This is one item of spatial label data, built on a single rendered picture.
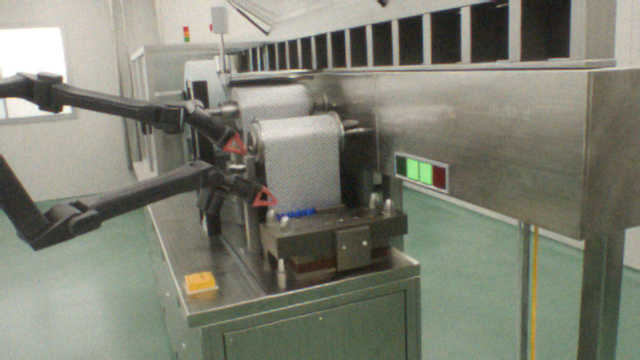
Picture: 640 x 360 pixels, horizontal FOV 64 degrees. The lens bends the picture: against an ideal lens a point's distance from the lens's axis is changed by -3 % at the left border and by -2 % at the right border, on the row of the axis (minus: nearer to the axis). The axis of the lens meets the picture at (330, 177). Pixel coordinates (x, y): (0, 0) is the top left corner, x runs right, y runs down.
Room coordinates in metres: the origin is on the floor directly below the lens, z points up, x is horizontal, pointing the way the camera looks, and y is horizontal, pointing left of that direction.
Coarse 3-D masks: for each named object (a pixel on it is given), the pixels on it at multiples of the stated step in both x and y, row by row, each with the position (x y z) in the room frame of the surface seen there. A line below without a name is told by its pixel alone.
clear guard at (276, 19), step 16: (240, 0) 2.42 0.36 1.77; (256, 0) 2.29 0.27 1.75; (272, 0) 2.18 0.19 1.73; (288, 0) 2.07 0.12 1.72; (304, 0) 1.98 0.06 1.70; (320, 0) 1.89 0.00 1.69; (336, 0) 1.81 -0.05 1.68; (352, 0) 1.73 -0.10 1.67; (272, 16) 2.40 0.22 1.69; (288, 16) 2.27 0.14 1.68
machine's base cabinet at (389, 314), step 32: (160, 256) 2.32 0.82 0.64; (160, 288) 2.65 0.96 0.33; (384, 288) 1.37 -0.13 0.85; (416, 288) 1.41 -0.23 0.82; (256, 320) 1.23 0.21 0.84; (288, 320) 1.26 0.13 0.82; (320, 320) 1.29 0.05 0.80; (352, 320) 1.33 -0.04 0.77; (384, 320) 1.37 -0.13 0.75; (416, 320) 1.41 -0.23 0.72; (192, 352) 1.44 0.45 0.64; (224, 352) 1.20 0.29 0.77; (256, 352) 1.22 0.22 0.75; (288, 352) 1.26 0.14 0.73; (320, 352) 1.29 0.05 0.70; (352, 352) 1.33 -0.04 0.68; (384, 352) 1.37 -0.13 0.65; (416, 352) 1.41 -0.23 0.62
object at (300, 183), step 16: (272, 160) 1.52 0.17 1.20; (288, 160) 1.54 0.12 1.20; (304, 160) 1.56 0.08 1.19; (320, 160) 1.58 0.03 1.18; (336, 160) 1.60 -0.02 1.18; (272, 176) 1.52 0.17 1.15; (288, 176) 1.54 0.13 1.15; (304, 176) 1.56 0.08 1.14; (320, 176) 1.58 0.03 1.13; (336, 176) 1.60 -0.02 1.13; (272, 192) 1.52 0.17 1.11; (288, 192) 1.54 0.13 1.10; (304, 192) 1.56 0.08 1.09; (320, 192) 1.58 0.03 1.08; (336, 192) 1.60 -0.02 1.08; (272, 208) 1.52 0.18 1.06; (288, 208) 1.53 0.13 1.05; (304, 208) 1.55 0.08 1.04
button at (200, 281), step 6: (186, 276) 1.34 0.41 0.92; (192, 276) 1.34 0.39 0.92; (198, 276) 1.34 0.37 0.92; (204, 276) 1.34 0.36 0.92; (210, 276) 1.33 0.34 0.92; (186, 282) 1.32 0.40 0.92; (192, 282) 1.30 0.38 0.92; (198, 282) 1.30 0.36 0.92; (204, 282) 1.30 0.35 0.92; (210, 282) 1.31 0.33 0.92; (192, 288) 1.29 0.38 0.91; (198, 288) 1.29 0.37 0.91; (204, 288) 1.30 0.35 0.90
